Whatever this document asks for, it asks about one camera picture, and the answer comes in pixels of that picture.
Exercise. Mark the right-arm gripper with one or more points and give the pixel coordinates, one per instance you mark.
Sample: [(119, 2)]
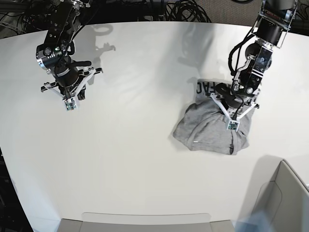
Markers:
[(70, 78)]

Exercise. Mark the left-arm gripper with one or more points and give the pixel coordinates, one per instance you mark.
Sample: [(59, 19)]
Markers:
[(234, 102)]

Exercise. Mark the grey T-shirt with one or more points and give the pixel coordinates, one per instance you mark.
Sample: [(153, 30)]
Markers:
[(203, 126)]

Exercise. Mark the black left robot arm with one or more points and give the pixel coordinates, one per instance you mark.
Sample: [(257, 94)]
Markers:
[(274, 19)]

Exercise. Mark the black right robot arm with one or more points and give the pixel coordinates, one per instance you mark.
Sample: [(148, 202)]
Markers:
[(54, 55)]

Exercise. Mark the beige plastic bin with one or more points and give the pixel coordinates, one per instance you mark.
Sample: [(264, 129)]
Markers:
[(287, 197)]

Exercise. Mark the grey front tray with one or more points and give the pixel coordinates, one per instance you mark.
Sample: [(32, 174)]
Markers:
[(99, 222)]

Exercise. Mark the blue translucent bag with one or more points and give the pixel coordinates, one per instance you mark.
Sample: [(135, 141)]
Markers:
[(260, 221)]

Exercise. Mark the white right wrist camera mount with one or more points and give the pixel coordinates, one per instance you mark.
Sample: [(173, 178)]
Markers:
[(71, 102)]

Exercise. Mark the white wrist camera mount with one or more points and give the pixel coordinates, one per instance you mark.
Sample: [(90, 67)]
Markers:
[(71, 102), (233, 120)]

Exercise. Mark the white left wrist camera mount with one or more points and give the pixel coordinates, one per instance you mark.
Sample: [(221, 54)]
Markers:
[(233, 120)]

